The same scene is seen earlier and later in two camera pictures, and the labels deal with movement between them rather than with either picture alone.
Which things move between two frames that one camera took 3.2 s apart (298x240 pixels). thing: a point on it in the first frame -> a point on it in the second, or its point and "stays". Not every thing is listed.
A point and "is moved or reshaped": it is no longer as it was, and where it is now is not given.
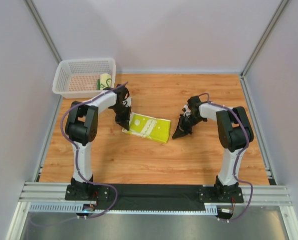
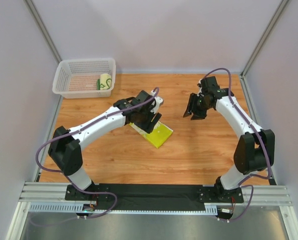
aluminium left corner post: (42, 26) stays
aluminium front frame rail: (33, 192) stays
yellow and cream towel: (149, 127) is moved or reshaped
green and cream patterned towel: (105, 81) stays
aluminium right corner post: (280, 9) stays
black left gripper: (121, 114) -> (146, 120)
